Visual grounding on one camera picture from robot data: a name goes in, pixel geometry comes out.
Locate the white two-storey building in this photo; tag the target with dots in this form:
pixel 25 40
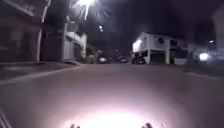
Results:
pixel 156 45

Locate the car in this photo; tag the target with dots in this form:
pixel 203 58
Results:
pixel 102 60
pixel 123 59

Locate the dark building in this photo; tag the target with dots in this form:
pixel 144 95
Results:
pixel 18 36

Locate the robot's own part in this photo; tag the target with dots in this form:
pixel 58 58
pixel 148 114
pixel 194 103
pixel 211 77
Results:
pixel 147 125
pixel 75 126

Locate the pole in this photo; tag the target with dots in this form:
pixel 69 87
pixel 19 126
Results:
pixel 63 40

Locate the grey asphalt road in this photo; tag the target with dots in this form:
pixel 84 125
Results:
pixel 113 88

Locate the grey pavement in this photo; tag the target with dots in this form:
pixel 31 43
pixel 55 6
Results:
pixel 28 68

